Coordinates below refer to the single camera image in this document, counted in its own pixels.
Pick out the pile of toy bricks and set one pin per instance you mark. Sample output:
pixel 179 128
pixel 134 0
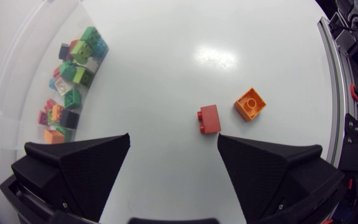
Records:
pixel 52 113

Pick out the orange toy brick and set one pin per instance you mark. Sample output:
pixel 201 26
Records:
pixel 250 104
pixel 54 136

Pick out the lime green toy brick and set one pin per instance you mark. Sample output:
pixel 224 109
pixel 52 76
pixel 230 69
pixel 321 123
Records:
pixel 81 52
pixel 83 76

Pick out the red toy brick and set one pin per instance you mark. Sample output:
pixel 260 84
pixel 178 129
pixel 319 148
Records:
pixel 210 119

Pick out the black toy brick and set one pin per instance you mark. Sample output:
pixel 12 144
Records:
pixel 69 119
pixel 64 51

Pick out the blue toy brick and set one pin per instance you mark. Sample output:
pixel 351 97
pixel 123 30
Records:
pixel 100 48

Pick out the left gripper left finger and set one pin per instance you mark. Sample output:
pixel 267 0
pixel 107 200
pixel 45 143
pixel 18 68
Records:
pixel 82 174

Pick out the dark green toy brick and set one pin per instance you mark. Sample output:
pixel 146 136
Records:
pixel 90 35

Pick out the white toy brick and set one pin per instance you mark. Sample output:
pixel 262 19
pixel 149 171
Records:
pixel 63 86

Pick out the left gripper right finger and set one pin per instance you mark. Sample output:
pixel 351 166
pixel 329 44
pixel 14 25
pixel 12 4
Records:
pixel 259 177

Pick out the clear plastic container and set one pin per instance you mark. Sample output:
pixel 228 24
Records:
pixel 26 77

